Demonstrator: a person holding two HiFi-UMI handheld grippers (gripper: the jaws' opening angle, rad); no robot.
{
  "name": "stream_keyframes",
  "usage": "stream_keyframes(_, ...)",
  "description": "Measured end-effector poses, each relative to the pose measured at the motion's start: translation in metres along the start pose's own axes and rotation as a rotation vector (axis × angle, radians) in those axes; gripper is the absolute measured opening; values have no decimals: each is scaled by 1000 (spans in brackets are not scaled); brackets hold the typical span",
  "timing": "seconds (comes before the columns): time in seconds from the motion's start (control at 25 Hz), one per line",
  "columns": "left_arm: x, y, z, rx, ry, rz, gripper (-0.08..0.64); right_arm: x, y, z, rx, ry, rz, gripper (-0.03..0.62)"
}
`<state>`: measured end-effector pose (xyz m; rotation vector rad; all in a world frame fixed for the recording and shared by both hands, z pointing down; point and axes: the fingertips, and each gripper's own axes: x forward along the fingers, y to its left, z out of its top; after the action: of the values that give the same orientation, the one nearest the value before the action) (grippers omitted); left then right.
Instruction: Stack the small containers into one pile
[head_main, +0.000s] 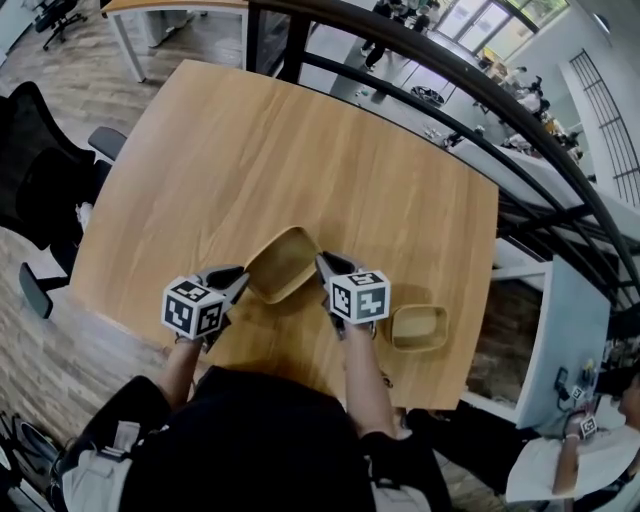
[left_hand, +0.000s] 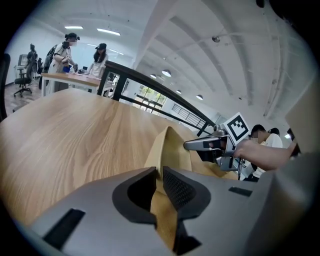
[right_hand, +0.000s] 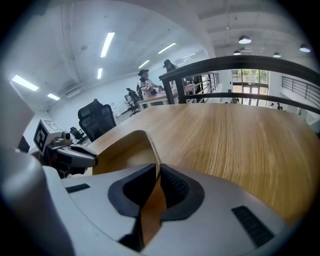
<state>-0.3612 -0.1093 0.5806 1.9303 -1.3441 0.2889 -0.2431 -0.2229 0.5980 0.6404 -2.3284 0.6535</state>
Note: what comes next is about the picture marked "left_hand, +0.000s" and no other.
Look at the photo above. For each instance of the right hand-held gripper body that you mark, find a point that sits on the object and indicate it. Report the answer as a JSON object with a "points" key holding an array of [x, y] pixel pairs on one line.
{"points": [[237, 127]]}

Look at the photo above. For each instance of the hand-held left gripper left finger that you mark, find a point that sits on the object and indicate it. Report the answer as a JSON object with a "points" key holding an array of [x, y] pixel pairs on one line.
{"points": [[95, 215]]}

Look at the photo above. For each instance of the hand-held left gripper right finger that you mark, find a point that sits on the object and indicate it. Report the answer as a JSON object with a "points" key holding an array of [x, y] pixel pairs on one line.
{"points": [[225, 215]]}

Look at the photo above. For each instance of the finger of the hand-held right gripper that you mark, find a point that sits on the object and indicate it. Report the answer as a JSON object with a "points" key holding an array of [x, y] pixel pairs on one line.
{"points": [[208, 156], [195, 145]]}

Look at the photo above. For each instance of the beige tray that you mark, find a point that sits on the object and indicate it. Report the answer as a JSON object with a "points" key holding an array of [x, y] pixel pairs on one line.
{"points": [[175, 150]]}

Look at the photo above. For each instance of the person's right forearm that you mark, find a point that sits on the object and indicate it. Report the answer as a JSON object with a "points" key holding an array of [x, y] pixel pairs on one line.
{"points": [[262, 155]]}

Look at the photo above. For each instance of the thin black balcony railing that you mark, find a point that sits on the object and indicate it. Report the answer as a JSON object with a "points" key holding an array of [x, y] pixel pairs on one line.
{"points": [[190, 116]]}

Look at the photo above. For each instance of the round pendant ceiling lamp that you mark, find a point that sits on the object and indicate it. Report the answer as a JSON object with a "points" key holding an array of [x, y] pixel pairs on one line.
{"points": [[178, 91], [153, 76], [199, 97], [166, 73]]}

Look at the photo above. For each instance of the glass entrance doors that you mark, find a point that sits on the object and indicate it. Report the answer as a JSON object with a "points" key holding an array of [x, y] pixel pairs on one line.
{"points": [[152, 96]]}

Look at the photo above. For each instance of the black metal railing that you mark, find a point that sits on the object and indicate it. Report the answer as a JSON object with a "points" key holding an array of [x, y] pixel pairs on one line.
{"points": [[140, 75]]}

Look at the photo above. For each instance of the round metal ceiling fixture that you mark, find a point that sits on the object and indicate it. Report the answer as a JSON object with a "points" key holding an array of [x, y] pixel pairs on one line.
{"points": [[216, 38]]}

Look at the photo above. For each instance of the wooden table with white legs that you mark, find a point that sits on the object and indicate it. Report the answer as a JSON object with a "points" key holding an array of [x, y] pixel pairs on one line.
{"points": [[72, 78]]}

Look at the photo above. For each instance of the ceiling strip light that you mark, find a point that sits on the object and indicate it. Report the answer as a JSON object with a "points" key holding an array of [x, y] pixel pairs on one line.
{"points": [[108, 31], [73, 27]]}

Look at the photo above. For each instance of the black swivel office chair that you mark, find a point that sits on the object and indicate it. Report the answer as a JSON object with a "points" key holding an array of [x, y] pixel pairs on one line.
{"points": [[23, 81]]}

